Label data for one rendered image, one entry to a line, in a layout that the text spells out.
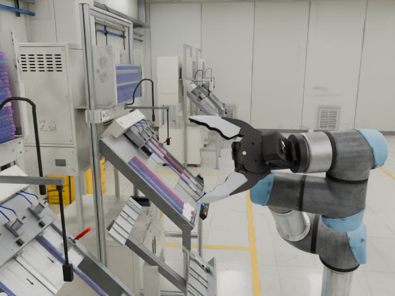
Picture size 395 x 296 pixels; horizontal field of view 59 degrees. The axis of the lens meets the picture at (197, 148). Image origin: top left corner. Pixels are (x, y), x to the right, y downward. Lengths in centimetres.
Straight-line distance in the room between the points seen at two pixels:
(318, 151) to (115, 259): 174
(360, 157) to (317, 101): 801
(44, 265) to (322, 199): 82
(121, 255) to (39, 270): 108
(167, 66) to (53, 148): 357
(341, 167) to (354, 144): 5
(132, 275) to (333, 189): 170
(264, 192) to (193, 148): 483
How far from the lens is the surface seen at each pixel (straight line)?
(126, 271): 223
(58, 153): 209
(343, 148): 66
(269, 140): 54
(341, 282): 119
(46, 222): 119
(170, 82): 543
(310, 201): 71
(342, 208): 71
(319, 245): 108
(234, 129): 62
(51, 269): 118
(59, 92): 202
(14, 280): 110
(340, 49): 874
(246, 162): 60
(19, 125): 127
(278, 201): 72
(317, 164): 64
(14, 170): 124
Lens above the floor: 161
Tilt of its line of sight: 13 degrees down
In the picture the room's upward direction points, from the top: straight up
